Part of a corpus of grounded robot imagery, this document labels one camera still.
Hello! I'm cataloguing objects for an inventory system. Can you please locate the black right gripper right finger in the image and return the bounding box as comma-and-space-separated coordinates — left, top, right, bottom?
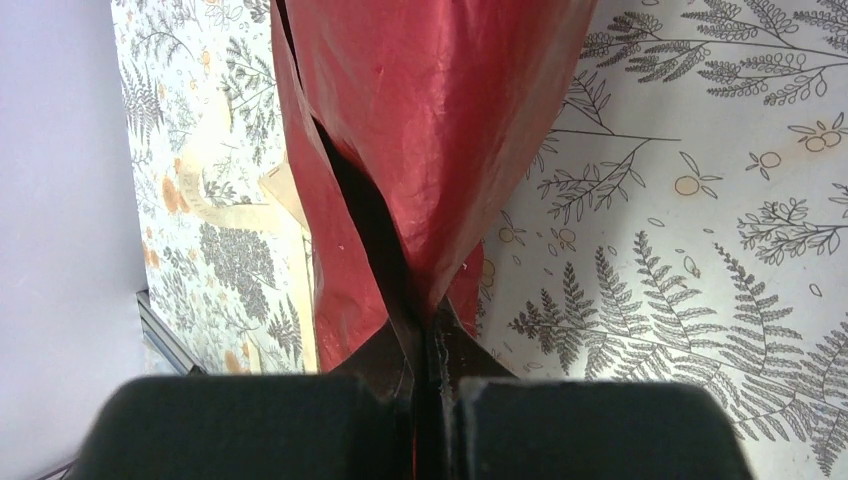
423, 301, 752, 479

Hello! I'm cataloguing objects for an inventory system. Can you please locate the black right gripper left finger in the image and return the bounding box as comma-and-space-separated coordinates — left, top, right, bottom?
70, 326, 413, 479

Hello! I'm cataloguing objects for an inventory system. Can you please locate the cream printed ribbon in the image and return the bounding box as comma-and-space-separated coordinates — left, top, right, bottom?
178, 152, 319, 373

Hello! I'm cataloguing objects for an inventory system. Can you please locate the dark maroon wrapping paper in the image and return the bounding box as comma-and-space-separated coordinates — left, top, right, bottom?
268, 0, 599, 374

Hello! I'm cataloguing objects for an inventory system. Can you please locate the floral patterned table mat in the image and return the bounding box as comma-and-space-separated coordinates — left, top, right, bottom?
111, 1, 847, 479

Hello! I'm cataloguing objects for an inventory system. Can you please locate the aluminium frame post left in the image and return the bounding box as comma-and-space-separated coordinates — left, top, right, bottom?
136, 290, 206, 375

